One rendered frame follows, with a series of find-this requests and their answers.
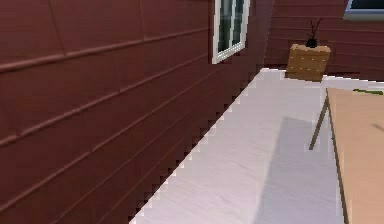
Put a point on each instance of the light wooden chest of drawers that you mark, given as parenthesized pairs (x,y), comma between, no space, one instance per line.
(307,62)

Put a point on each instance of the white framed window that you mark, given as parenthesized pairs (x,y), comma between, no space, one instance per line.
(231,28)

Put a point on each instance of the grey framed window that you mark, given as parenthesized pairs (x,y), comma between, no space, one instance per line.
(363,13)

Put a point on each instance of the dark potted house plant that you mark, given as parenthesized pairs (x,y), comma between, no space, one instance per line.
(312,41)

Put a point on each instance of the light wooden table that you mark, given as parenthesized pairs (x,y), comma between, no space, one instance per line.
(360,143)

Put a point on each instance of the green flat object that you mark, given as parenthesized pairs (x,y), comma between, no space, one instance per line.
(368,91)

